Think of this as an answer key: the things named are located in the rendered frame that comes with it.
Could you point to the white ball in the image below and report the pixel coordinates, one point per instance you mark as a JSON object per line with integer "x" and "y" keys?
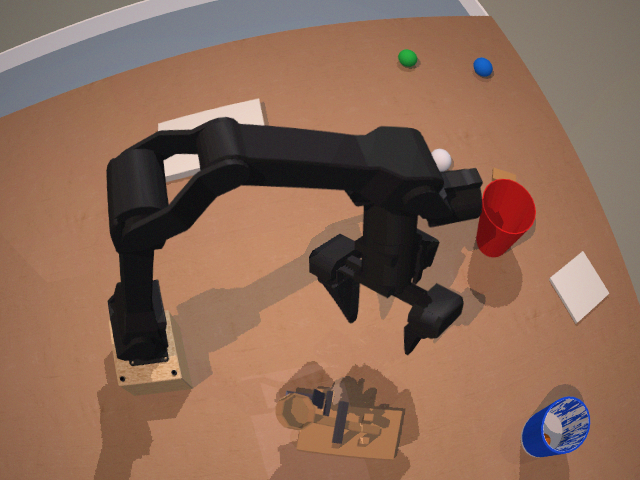
{"x": 442, "y": 159}

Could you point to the blue mug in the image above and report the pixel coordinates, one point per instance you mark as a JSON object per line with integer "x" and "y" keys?
{"x": 566, "y": 421}

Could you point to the blue ball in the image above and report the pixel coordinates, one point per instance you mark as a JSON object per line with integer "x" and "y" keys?
{"x": 483, "y": 67}

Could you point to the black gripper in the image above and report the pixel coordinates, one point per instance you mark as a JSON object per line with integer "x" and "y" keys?
{"x": 387, "y": 270}

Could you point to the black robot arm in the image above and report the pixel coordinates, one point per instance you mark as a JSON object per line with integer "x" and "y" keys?
{"x": 390, "y": 171}

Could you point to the green ball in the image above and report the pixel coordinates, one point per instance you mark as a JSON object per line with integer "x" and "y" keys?
{"x": 407, "y": 58}

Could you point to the white flat rectangular block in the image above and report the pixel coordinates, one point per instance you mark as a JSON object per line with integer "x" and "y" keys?
{"x": 181, "y": 166}

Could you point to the red plastic cup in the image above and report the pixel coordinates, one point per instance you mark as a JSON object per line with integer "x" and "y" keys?
{"x": 508, "y": 211}

